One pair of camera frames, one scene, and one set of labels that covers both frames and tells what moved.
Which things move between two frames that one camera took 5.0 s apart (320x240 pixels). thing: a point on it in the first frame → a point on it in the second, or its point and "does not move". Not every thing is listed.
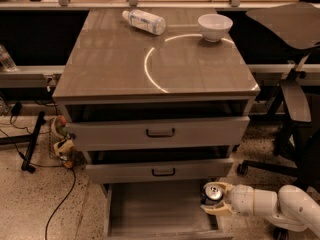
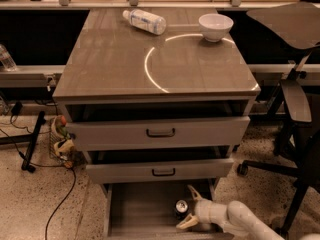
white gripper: x=242 y=197 → x=202 y=210
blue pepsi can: x=212 y=195 → x=181 y=209
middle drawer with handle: x=158 y=172 does not move
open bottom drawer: x=158 y=211 does not move
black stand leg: x=32 y=139 does not move
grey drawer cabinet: x=158 y=102 does not move
